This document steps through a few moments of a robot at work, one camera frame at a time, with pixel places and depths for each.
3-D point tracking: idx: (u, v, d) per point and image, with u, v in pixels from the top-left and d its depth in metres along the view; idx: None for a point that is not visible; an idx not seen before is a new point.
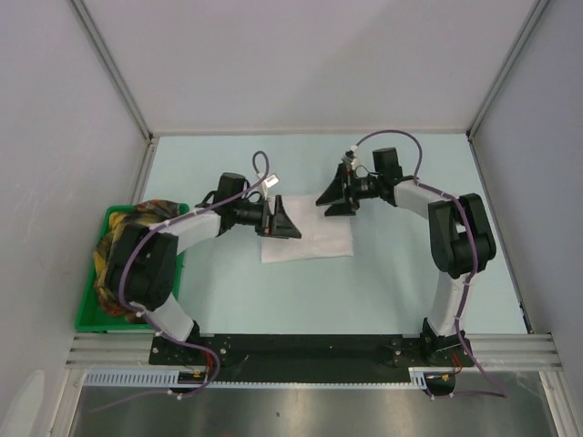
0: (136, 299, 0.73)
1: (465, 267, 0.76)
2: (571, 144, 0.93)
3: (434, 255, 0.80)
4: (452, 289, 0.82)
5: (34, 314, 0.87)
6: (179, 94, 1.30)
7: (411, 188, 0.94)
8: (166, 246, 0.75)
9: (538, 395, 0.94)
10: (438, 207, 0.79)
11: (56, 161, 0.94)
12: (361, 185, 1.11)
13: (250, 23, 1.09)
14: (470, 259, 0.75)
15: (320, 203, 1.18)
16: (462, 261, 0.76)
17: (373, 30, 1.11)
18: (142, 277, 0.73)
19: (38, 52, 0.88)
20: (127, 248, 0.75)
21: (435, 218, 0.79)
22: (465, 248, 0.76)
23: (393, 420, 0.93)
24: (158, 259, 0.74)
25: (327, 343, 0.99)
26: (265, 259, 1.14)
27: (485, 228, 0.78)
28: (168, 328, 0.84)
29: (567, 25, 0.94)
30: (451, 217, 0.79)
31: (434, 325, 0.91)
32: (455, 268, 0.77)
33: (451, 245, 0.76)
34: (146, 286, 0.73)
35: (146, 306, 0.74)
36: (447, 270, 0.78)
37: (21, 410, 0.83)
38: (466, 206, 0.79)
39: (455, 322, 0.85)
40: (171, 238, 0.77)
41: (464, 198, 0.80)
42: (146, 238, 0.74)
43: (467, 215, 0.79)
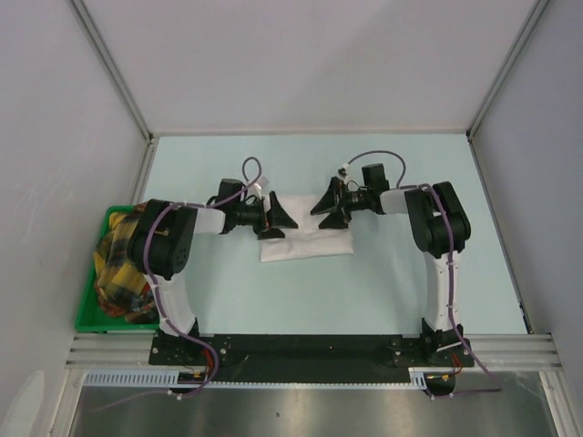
0: (157, 265, 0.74)
1: (444, 246, 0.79)
2: (571, 144, 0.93)
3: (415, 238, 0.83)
4: (437, 271, 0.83)
5: (34, 313, 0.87)
6: (179, 94, 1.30)
7: (394, 190, 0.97)
8: (188, 218, 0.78)
9: (538, 395, 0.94)
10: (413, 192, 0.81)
11: (56, 160, 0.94)
12: (352, 197, 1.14)
13: (250, 23, 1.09)
14: (446, 238, 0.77)
15: (314, 214, 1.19)
16: (439, 241, 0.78)
17: (373, 30, 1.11)
18: (164, 243, 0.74)
19: (38, 52, 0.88)
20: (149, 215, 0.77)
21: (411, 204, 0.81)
22: (441, 229, 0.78)
23: (393, 420, 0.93)
24: (178, 228, 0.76)
25: (327, 343, 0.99)
26: (264, 259, 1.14)
27: (459, 208, 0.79)
28: (174, 314, 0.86)
29: (567, 25, 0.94)
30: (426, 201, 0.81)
31: (430, 321, 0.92)
32: (434, 248, 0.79)
33: (427, 227, 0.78)
34: (168, 253, 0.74)
35: (164, 274, 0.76)
36: (429, 250, 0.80)
37: (21, 410, 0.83)
38: (438, 191, 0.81)
39: (449, 312, 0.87)
40: (192, 211, 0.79)
41: (436, 185, 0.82)
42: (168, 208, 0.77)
43: (441, 198, 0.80)
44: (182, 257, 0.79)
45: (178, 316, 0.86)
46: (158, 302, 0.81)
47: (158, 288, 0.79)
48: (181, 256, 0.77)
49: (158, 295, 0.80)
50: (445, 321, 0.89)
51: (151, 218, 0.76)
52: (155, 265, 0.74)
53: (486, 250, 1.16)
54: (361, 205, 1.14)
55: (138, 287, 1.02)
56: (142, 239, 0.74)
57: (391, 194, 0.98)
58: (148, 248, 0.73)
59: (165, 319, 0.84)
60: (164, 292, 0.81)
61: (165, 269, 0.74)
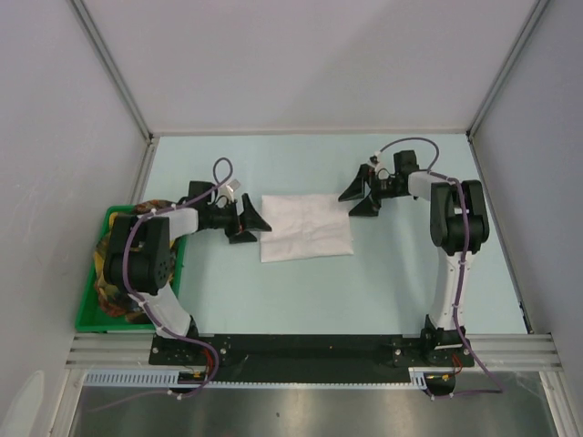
0: (139, 284, 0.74)
1: (458, 244, 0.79)
2: (571, 144, 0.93)
3: (432, 231, 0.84)
4: (448, 269, 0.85)
5: (34, 313, 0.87)
6: (179, 94, 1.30)
7: (424, 177, 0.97)
8: (159, 229, 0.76)
9: (538, 395, 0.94)
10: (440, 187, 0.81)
11: (56, 160, 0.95)
12: (380, 183, 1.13)
13: (250, 23, 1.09)
14: (463, 237, 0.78)
15: (342, 199, 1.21)
16: (455, 238, 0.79)
17: (373, 29, 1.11)
18: (143, 261, 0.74)
19: (38, 52, 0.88)
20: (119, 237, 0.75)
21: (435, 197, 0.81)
22: (459, 228, 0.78)
23: (393, 420, 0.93)
24: (152, 242, 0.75)
25: (327, 344, 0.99)
26: (264, 259, 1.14)
27: (483, 210, 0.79)
28: (168, 321, 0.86)
29: (567, 25, 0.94)
30: (451, 198, 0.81)
31: (433, 320, 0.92)
32: (448, 244, 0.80)
33: (446, 222, 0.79)
34: (148, 270, 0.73)
35: (149, 290, 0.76)
36: (442, 246, 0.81)
37: (21, 410, 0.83)
38: (467, 189, 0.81)
39: (454, 312, 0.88)
40: (162, 220, 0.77)
41: (465, 182, 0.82)
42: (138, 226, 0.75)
43: (466, 198, 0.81)
44: (164, 267, 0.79)
45: (174, 322, 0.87)
46: (151, 314, 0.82)
47: (148, 304, 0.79)
48: (162, 267, 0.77)
49: (148, 309, 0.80)
50: (447, 321, 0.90)
51: (121, 238, 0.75)
52: (139, 284, 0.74)
53: (486, 250, 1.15)
54: (388, 192, 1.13)
55: None
56: (118, 263, 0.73)
57: (419, 177, 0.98)
58: (127, 269, 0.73)
59: (161, 327, 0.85)
60: (155, 305, 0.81)
61: (150, 286, 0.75)
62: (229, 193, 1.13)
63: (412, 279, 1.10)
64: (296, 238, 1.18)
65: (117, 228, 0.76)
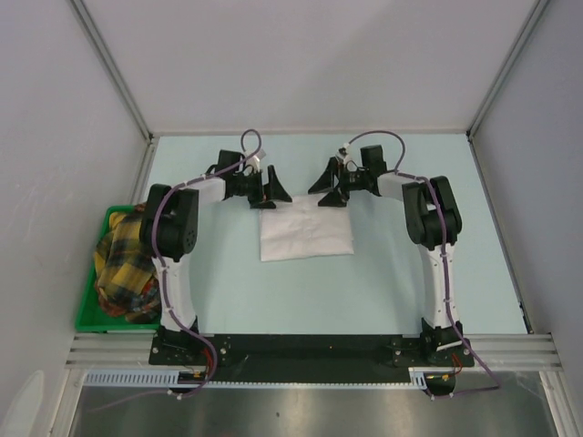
0: (166, 248, 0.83)
1: (436, 238, 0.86)
2: (570, 144, 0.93)
3: (411, 232, 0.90)
4: (432, 266, 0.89)
5: (34, 313, 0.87)
6: (179, 94, 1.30)
7: (392, 177, 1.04)
8: (189, 200, 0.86)
9: (538, 395, 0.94)
10: (409, 188, 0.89)
11: (56, 160, 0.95)
12: (349, 177, 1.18)
13: (250, 22, 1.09)
14: (439, 230, 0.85)
15: (311, 193, 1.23)
16: (433, 233, 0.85)
17: (373, 29, 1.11)
18: (172, 228, 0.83)
19: (38, 53, 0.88)
20: (155, 203, 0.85)
21: (407, 198, 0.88)
22: (434, 222, 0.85)
23: (393, 419, 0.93)
24: (183, 212, 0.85)
25: (327, 344, 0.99)
26: (264, 258, 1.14)
27: (453, 204, 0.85)
28: (177, 307, 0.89)
29: (567, 24, 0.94)
30: (422, 195, 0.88)
31: (429, 320, 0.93)
32: (427, 239, 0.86)
33: (421, 219, 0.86)
34: (176, 236, 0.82)
35: (173, 256, 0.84)
36: (422, 242, 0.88)
37: (21, 409, 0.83)
38: (435, 187, 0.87)
39: (447, 309, 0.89)
40: (194, 194, 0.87)
41: (433, 181, 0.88)
42: (170, 194, 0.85)
43: (436, 194, 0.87)
44: (192, 237, 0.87)
45: (182, 309, 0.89)
46: (166, 285, 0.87)
47: (167, 271, 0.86)
48: (189, 237, 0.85)
49: (165, 278, 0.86)
50: (444, 320, 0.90)
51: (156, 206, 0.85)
52: (166, 248, 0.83)
53: (486, 250, 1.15)
54: (357, 186, 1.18)
55: (138, 287, 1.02)
56: (150, 227, 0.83)
57: (385, 177, 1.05)
58: (158, 233, 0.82)
59: (168, 309, 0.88)
60: (172, 276, 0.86)
61: (175, 252, 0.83)
62: (255, 164, 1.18)
63: (413, 279, 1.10)
64: (296, 238, 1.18)
65: (152, 194, 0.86)
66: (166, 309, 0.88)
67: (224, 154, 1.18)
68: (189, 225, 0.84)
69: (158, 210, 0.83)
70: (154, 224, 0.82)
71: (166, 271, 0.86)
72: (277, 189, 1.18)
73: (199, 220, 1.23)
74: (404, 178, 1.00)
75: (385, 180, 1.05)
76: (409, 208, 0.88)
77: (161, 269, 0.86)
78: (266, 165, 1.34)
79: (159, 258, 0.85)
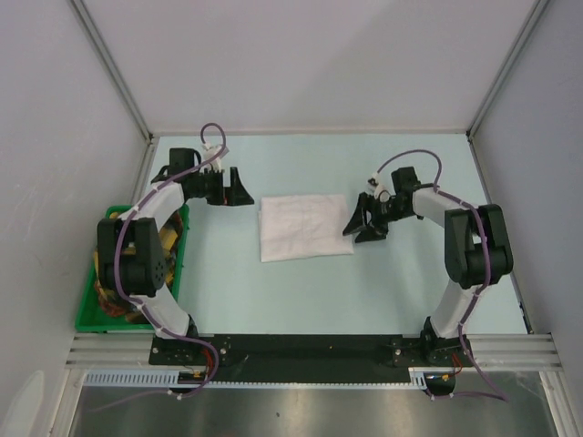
0: (136, 287, 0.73)
1: (478, 279, 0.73)
2: (571, 144, 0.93)
3: (447, 264, 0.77)
4: (461, 299, 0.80)
5: (33, 313, 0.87)
6: (179, 94, 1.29)
7: (432, 196, 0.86)
8: (147, 231, 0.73)
9: (538, 394, 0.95)
10: (455, 213, 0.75)
11: (56, 160, 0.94)
12: (381, 208, 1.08)
13: (250, 23, 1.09)
14: (483, 270, 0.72)
15: (346, 234, 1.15)
16: (475, 273, 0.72)
17: (373, 30, 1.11)
18: (136, 264, 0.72)
19: (39, 53, 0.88)
20: (107, 244, 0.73)
21: (451, 228, 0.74)
22: (479, 260, 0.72)
23: (393, 420, 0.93)
24: (144, 246, 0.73)
25: (327, 344, 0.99)
26: (264, 259, 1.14)
27: (504, 241, 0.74)
28: (168, 322, 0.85)
29: (567, 25, 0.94)
30: (468, 226, 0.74)
31: (436, 328, 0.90)
32: (466, 279, 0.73)
33: (465, 257, 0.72)
34: (142, 273, 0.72)
35: (147, 293, 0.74)
36: (459, 279, 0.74)
37: (21, 410, 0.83)
38: (485, 217, 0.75)
39: (458, 329, 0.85)
40: (150, 221, 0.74)
41: (483, 209, 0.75)
42: (123, 229, 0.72)
43: (485, 226, 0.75)
44: (162, 266, 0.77)
45: (173, 322, 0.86)
46: (151, 315, 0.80)
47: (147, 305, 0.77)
48: (158, 268, 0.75)
49: (147, 310, 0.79)
50: (452, 331, 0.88)
51: (111, 246, 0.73)
52: (135, 288, 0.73)
53: None
54: (390, 216, 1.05)
55: None
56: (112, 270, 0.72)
57: (424, 196, 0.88)
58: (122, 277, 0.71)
59: (161, 328, 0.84)
60: (153, 306, 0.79)
61: (148, 289, 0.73)
62: (216, 164, 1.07)
63: (414, 279, 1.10)
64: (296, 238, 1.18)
65: (104, 235, 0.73)
66: (158, 329, 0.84)
67: (175, 151, 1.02)
68: (154, 258, 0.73)
69: (117, 252, 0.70)
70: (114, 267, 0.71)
71: (144, 307, 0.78)
72: (240, 193, 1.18)
73: (199, 221, 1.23)
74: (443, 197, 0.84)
75: (414, 193, 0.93)
76: (452, 238, 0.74)
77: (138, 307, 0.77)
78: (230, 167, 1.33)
79: (132, 299, 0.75)
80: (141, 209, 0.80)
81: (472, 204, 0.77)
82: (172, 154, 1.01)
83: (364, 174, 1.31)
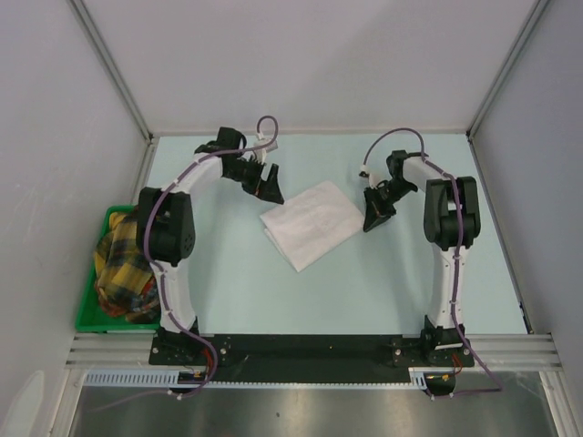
0: (163, 253, 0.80)
1: (452, 239, 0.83)
2: (570, 143, 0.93)
3: (424, 228, 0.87)
4: (443, 265, 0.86)
5: (34, 313, 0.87)
6: (180, 94, 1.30)
7: (418, 164, 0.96)
8: (180, 206, 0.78)
9: (538, 395, 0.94)
10: (434, 183, 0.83)
11: (56, 160, 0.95)
12: (380, 193, 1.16)
13: (250, 23, 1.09)
14: (455, 232, 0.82)
15: (368, 228, 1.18)
16: (448, 234, 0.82)
17: (373, 29, 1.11)
18: (168, 234, 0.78)
19: (39, 53, 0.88)
20: (145, 209, 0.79)
21: (429, 194, 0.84)
22: (452, 224, 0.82)
23: (393, 420, 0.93)
24: (177, 218, 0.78)
25: (327, 344, 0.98)
26: (299, 268, 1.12)
27: (475, 208, 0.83)
28: (178, 308, 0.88)
29: (566, 24, 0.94)
30: (445, 194, 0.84)
31: (432, 319, 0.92)
32: (443, 239, 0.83)
33: (439, 219, 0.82)
34: (171, 243, 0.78)
35: (170, 261, 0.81)
36: (435, 241, 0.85)
37: (21, 409, 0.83)
38: (461, 187, 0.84)
39: (452, 309, 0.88)
40: (186, 198, 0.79)
41: (458, 180, 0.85)
42: (160, 199, 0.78)
43: (460, 195, 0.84)
44: (191, 239, 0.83)
45: (181, 312, 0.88)
46: (164, 290, 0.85)
47: (165, 275, 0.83)
48: (189, 240, 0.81)
49: (163, 282, 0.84)
50: (446, 320, 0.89)
51: (147, 211, 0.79)
52: (162, 254, 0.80)
53: (486, 250, 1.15)
54: (393, 197, 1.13)
55: (138, 287, 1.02)
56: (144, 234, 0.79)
57: (414, 164, 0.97)
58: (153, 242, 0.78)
59: (168, 311, 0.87)
60: (169, 279, 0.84)
61: (172, 257, 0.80)
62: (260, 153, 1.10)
63: (413, 279, 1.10)
64: (303, 240, 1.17)
65: (143, 198, 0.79)
66: (166, 310, 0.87)
67: (226, 129, 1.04)
68: (184, 230, 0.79)
69: (150, 218, 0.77)
70: (146, 232, 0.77)
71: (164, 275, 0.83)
72: (271, 190, 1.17)
73: (199, 220, 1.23)
74: (426, 167, 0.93)
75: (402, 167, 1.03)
76: (429, 204, 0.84)
77: (159, 272, 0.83)
78: None
79: (157, 263, 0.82)
80: (180, 182, 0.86)
81: (451, 177, 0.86)
82: (222, 131, 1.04)
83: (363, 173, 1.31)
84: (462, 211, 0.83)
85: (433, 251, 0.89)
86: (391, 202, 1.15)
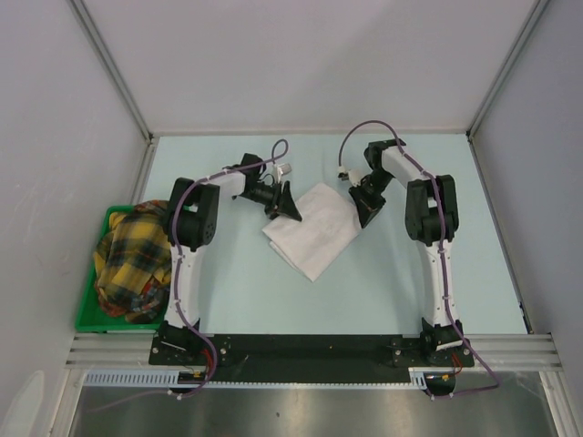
0: (186, 237, 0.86)
1: (434, 236, 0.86)
2: (570, 144, 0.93)
3: (408, 225, 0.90)
4: (430, 260, 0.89)
5: (34, 312, 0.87)
6: (180, 94, 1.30)
7: (397, 157, 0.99)
8: (210, 195, 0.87)
9: (538, 394, 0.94)
10: (415, 184, 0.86)
11: (56, 160, 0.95)
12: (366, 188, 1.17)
13: (250, 23, 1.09)
14: (438, 228, 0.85)
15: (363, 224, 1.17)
16: (430, 230, 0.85)
17: (373, 30, 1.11)
18: (193, 219, 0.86)
19: (39, 54, 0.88)
20: (176, 195, 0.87)
21: (411, 195, 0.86)
22: (434, 221, 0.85)
23: (393, 420, 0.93)
24: (204, 206, 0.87)
25: (327, 343, 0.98)
26: (311, 273, 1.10)
27: (454, 206, 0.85)
28: (186, 299, 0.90)
29: (567, 23, 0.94)
30: (426, 191, 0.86)
31: (429, 318, 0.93)
32: (425, 237, 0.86)
33: (420, 218, 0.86)
34: (196, 228, 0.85)
35: (190, 246, 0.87)
36: (418, 238, 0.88)
37: (21, 409, 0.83)
38: (440, 186, 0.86)
39: (446, 305, 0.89)
40: (216, 188, 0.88)
41: (438, 179, 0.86)
42: (191, 188, 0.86)
43: (440, 192, 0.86)
44: (211, 229, 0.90)
45: (188, 305, 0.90)
46: (177, 276, 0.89)
47: (181, 261, 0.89)
48: (209, 228, 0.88)
49: (178, 269, 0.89)
50: (443, 317, 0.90)
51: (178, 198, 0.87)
52: (185, 238, 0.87)
53: (486, 250, 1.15)
54: (378, 188, 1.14)
55: (138, 287, 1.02)
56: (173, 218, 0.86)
57: (391, 157, 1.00)
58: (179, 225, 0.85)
59: (177, 301, 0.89)
60: (185, 266, 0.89)
61: (194, 241, 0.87)
62: (277, 174, 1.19)
63: (413, 279, 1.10)
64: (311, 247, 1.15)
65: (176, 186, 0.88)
66: (174, 299, 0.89)
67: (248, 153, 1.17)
68: (209, 218, 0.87)
69: (181, 202, 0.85)
70: (175, 215, 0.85)
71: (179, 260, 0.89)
72: (287, 203, 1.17)
73: None
74: (409, 164, 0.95)
75: (381, 159, 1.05)
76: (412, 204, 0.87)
77: (176, 256, 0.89)
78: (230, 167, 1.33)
79: (177, 247, 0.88)
80: (212, 179, 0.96)
81: (431, 176, 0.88)
82: (245, 154, 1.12)
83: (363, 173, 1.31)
84: (442, 208, 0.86)
85: (418, 247, 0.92)
86: (377, 195, 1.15)
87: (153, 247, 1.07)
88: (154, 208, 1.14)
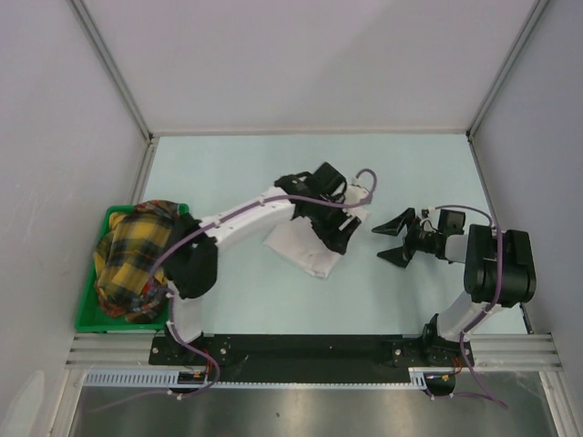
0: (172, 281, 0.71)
1: (489, 295, 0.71)
2: (571, 144, 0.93)
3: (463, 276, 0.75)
4: (467, 309, 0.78)
5: (33, 314, 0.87)
6: (180, 93, 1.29)
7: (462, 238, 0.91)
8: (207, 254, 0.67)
9: (538, 394, 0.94)
10: (480, 228, 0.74)
11: (56, 161, 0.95)
12: (420, 232, 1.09)
13: (250, 23, 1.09)
14: (496, 288, 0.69)
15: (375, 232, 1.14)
16: (487, 289, 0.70)
17: (373, 31, 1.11)
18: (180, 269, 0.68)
19: (39, 55, 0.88)
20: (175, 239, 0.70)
21: (473, 240, 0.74)
22: (491, 279, 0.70)
23: (393, 419, 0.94)
24: (198, 267, 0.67)
25: (327, 344, 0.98)
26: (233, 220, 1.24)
27: (527, 267, 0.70)
28: (181, 322, 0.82)
29: (566, 23, 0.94)
30: (492, 245, 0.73)
31: (438, 326, 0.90)
32: (478, 293, 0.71)
33: (478, 270, 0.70)
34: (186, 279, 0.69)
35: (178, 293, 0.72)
36: (469, 292, 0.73)
37: (21, 410, 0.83)
38: (511, 241, 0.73)
39: (460, 334, 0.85)
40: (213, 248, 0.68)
41: (509, 233, 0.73)
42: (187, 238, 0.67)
43: (511, 250, 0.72)
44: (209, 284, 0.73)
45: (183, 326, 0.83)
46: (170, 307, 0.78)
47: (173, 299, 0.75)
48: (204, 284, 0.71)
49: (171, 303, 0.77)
50: (454, 335, 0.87)
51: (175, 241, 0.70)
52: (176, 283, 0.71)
53: None
54: (425, 245, 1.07)
55: (139, 287, 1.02)
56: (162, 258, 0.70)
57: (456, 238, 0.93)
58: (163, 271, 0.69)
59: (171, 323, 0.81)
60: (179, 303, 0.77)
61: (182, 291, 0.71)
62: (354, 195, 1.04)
63: (414, 280, 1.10)
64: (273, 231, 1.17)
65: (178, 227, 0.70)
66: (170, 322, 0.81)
67: (327, 167, 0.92)
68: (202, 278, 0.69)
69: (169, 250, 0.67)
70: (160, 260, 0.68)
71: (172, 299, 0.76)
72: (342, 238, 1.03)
73: None
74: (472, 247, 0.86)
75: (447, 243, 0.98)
76: (472, 250, 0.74)
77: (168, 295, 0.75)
78: (231, 167, 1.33)
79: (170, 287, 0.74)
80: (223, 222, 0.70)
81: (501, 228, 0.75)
82: (324, 166, 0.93)
83: (364, 173, 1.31)
84: (509, 267, 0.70)
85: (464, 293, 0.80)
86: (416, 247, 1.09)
87: (153, 246, 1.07)
88: (154, 208, 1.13)
